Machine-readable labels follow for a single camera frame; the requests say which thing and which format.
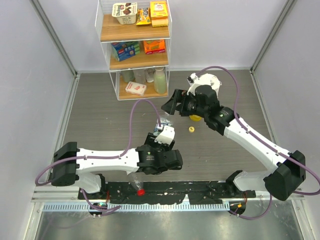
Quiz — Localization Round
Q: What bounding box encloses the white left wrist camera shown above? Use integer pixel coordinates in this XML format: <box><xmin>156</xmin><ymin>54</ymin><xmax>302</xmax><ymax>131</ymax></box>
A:
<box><xmin>154</xmin><ymin>125</ymin><xmax>175</xmax><ymax>145</ymax></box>

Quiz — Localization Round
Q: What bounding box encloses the orange cracker box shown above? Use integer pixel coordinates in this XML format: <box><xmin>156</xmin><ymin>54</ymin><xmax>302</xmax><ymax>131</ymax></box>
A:
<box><xmin>143</xmin><ymin>39</ymin><xmax>166</xmax><ymax>55</ymax></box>

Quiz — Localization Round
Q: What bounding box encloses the white slotted cable duct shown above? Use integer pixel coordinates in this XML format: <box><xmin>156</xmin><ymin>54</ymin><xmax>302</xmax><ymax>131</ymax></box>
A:
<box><xmin>42</xmin><ymin>201</ymin><xmax>230</xmax><ymax>212</ymax></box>

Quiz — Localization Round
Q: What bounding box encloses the pale green bottle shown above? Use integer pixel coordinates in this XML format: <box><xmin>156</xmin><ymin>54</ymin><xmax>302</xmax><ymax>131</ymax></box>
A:
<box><xmin>153</xmin><ymin>67</ymin><xmax>167</xmax><ymax>94</ymax></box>

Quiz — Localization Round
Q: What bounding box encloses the crumpled white paper bag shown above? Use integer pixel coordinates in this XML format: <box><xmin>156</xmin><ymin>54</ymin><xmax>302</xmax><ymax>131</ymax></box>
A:
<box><xmin>199</xmin><ymin>73</ymin><xmax>222</xmax><ymax>95</ymax></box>

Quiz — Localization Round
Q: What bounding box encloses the yellow snack packet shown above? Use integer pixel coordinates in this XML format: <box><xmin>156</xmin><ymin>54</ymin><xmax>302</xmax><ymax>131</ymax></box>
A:
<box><xmin>136</xmin><ymin>7</ymin><xmax>152</xmax><ymax>26</ymax></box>

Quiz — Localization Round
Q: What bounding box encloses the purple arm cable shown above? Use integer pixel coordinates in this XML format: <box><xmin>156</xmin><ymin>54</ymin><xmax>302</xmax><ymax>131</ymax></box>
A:
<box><xmin>197</xmin><ymin>66</ymin><xmax>320</xmax><ymax>221</ymax></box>
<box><xmin>34</xmin><ymin>99</ymin><xmax>163</xmax><ymax>187</ymax></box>

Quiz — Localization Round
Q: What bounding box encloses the frosted green jar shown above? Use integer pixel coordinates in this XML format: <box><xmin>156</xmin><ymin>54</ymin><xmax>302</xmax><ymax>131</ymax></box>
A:
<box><xmin>121</xmin><ymin>70</ymin><xmax>135</xmax><ymax>83</ymax></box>

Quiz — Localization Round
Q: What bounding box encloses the white yogurt tub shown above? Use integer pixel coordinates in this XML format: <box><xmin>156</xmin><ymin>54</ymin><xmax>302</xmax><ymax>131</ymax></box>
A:
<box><xmin>111</xmin><ymin>2</ymin><xmax>138</xmax><ymax>25</ymax></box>

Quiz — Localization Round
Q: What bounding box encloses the yellow honey pomelo bottle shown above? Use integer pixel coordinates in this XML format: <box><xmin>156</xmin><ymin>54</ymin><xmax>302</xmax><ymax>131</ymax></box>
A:
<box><xmin>189</xmin><ymin>115</ymin><xmax>202</xmax><ymax>122</ymax></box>

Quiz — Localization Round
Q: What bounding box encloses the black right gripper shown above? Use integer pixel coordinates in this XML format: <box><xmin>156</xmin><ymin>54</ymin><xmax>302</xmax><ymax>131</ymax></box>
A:
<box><xmin>162</xmin><ymin>88</ymin><xmax>208</xmax><ymax>118</ymax></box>

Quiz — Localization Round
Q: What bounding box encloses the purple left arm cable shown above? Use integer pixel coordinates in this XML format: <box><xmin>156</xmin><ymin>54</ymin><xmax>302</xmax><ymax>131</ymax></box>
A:
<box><xmin>34</xmin><ymin>99</ymin><xmax>163</xmax><ymax>187</ymax></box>

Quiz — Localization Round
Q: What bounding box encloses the clear bottle red label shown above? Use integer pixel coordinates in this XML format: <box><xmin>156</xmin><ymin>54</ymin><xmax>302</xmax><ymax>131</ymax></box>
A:
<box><xmin>127</xmin><ymin>172</ymin><xmax>145</xmax><ymax>196</ymax></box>

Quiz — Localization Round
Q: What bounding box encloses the white wire shelf rack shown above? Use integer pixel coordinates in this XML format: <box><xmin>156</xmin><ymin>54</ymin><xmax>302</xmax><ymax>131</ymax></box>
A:
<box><xmin>94</xmin><ymin>0</ymin><xmax>172</xmax><ymax>101</ymax></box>

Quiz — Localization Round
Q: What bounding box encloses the yellow orange box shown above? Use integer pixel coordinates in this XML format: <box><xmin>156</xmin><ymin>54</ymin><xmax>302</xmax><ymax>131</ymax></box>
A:
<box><xmin>150</xmin><ymin>0</ymin><xmax>169</xmax><ymax>28</ymax></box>

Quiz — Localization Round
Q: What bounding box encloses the clear plastic cup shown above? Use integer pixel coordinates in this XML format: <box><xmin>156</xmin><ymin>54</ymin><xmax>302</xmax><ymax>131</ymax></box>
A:
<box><xmin>133</xmin><ymin>69</ymin><xmax>147</xmax><ymax>85</ymax></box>

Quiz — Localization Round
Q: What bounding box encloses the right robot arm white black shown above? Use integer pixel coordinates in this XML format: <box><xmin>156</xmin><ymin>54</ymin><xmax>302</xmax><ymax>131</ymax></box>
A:
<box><xmin>161</xmin><ymin>84</ymin><xmax>306</xmax><ymax>201</ymax></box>

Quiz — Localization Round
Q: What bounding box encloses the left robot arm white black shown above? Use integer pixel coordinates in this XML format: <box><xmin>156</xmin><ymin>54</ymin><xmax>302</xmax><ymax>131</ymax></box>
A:
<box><xmin>51</xmin><ymin>132</ymin><xmax>183</xmax><ymax>199</ymax></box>

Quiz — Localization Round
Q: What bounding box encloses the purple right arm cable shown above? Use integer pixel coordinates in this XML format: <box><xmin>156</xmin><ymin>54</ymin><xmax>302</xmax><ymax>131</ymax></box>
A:
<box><xmin>197</xmin><ymin>66</ymin><xmax>320</xmax><ymax>221</ymax></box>

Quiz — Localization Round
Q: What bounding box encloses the clear bottle blue white label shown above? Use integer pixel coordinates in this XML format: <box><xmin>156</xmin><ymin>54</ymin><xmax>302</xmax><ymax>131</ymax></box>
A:
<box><xmin>153</xmin><ymin>116</ymin><xmax>173</xmax><ymax>136</ymax></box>

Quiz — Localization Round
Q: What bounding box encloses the white pink soap box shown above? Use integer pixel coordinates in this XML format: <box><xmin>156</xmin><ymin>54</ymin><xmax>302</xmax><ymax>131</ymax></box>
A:
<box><xmin>125</xmin><ymin>81</ymin><xmax>147</xmax><ymax>96</ymax></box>

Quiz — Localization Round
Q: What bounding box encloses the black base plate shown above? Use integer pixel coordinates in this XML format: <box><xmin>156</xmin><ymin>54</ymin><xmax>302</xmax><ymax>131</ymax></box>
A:
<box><xmin>86</xmin><ymin>181</ymin><xmax>256</xmax><ymax>205</ymax></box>

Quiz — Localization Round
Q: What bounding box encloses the small white cup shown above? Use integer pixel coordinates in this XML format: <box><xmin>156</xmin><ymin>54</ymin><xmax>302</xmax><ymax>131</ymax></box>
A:
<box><xmin>144</xmin><ymin>68</ymin><xmax>155</xmax><ymax>83</ymax></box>

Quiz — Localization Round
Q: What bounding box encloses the gold bottle cap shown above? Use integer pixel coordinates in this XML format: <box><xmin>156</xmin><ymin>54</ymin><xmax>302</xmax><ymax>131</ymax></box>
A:
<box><xmin>188</xmin><ymin>126</ymin><xmax>195</xmax><ymax>133</ymax></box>

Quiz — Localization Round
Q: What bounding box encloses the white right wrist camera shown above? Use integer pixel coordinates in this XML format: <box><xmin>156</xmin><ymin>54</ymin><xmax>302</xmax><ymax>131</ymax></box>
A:
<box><xmin>187</xmin><ymin>73</ymin><xmax>204</xmax><ymax>96</ymax></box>

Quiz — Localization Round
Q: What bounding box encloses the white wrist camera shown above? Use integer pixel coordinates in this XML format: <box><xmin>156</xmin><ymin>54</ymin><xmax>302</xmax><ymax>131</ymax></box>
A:
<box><xmin>154</xmin><ymin>125</ymin><xmax>175</xmax><ymax>145</ymax></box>
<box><xmin>187</xmin><ymin>73</ymin><xmax>204</xmax><ymax>96</ymax></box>

